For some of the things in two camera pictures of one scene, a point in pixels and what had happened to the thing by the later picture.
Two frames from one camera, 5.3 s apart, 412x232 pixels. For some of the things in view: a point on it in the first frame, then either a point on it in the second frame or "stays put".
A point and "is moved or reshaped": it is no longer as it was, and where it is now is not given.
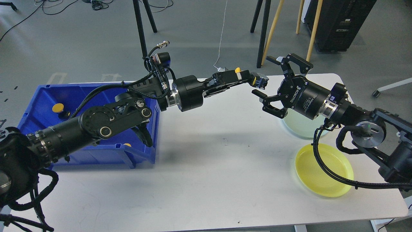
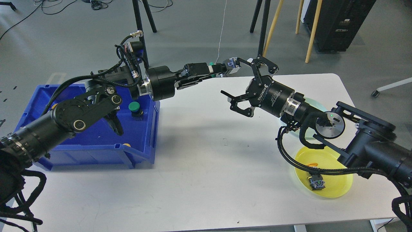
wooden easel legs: x=319 y=6 stays put
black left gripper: x=188 y=92 → x=162 y=81
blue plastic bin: x=51 y=104 stays put
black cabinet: x=340 y=21 stays put
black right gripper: x=304 y=97 → x=271 y=96
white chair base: x=376 y=93 stays put
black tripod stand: x=264 y=28 stays put
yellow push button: x=258 y=80 is moved or reshaped
